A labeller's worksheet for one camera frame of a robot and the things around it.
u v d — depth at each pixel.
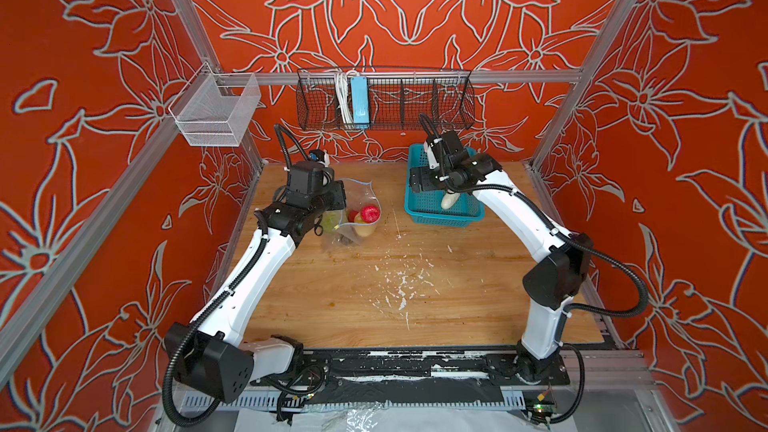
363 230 0.87
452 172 0.60
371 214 0.83
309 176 0.54
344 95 0.89
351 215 0.90
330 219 0.87
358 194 0.85
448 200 1.02
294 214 0.51
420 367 0.74
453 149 0.62
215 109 0.93
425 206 1.06
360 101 0.89
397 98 0.96
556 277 0.46
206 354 0.37
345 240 0.90
